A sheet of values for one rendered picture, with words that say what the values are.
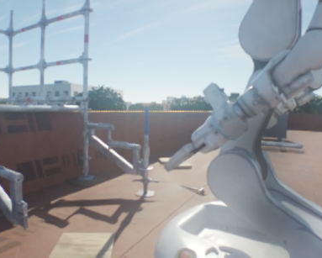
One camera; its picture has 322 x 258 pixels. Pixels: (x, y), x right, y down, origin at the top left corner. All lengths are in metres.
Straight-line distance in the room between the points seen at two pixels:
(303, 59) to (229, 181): 0.38
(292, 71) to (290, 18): 0.23
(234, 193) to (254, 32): 0.45
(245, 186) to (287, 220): 0.14
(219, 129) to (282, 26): 0.32
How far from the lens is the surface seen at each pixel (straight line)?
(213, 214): 1.03
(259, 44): 0.69
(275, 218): 0.71
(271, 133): 6.54
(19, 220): 1.41
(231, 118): 0.52
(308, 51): 0.50
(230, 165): 0.70
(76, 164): 2.61
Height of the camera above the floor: 0.75
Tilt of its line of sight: 5 degrees down
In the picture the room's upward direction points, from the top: 1 degrees clockwise
